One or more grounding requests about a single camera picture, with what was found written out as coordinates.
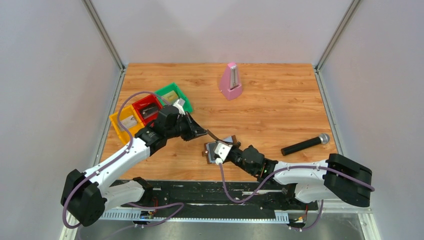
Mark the green plastic bin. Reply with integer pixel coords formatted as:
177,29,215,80
155,82,193,113

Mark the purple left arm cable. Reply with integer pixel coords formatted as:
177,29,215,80
62,91,186,230

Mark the pink metronome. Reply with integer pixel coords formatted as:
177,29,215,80
218,62,243,101

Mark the black mounting rail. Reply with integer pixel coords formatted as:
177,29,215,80
71,180,319,224

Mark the silver card in yellow bin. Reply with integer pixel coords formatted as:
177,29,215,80
119,115,138,131

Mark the red plastic bin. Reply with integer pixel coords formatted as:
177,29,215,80
132,94,163,125

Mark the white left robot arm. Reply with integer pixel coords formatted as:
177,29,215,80
60,105,207,227

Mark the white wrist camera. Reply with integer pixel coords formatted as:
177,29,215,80
213,140,233,165
172,98,186,115

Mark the brown leather card holder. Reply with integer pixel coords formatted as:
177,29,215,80
202,135,238,164

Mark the black card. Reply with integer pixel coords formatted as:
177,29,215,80
206,129,221,141

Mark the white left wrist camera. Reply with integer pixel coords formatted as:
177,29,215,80
172,98,186,115

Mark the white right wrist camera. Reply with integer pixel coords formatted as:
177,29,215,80
213,140,233,165

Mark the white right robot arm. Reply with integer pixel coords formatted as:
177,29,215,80
224,145,375,208

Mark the yellow plastic bin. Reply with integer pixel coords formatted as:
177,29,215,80
108,105,145,145

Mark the gold card in green bin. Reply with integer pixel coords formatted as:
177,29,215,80
161,90,179,105

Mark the black microphone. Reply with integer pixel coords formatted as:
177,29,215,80
281,133,331,156

